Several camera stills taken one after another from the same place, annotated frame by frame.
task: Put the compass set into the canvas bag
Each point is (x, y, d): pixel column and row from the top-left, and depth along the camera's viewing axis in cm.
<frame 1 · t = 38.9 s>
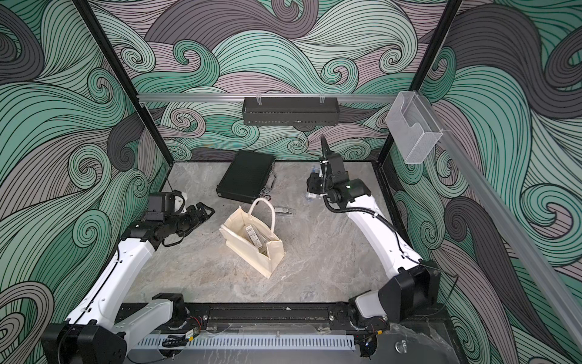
left hand: (206, 213, 78), fingers open
right hand: (307, 181, 78), fingers open
cream canvas tote bag: (242, 250, 90), on the table
black ribbed carrying case: (250, 177, 110), point 5 cm above the table
clear compass case brown label: (286, 210, 101), point 2 cm above the table
compass case front right: (259, 241, 85), point 8 cm above the table

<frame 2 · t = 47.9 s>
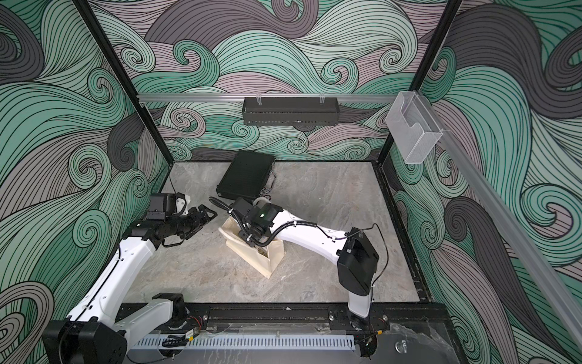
left hand: (208, 216, 78), fingers open
right hand: (248, 233, 79), fingers open
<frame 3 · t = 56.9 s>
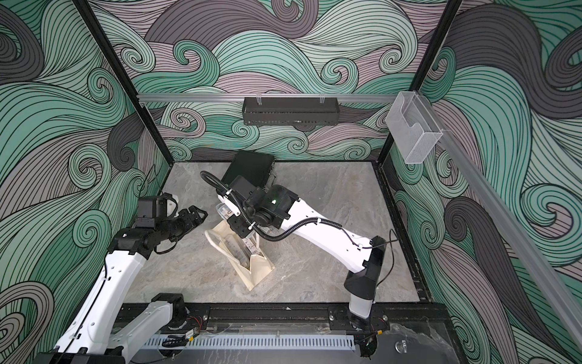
left hand: (198, 216, 75), fingers open
right hand: (234, 224, 67), fingers open
cream canvas tote bag: (260, 263, 76), point 11 cm above the table
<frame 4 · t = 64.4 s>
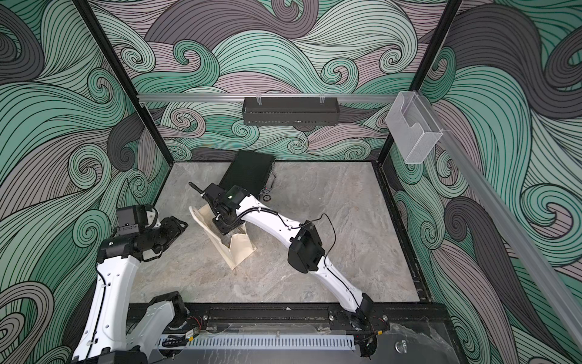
left hand: (180, 226, 75), fingers open
right hand: (223, 229, 83), fingers open
cream canvas tote bag: (231, 247, 76), point 15 cm above the table
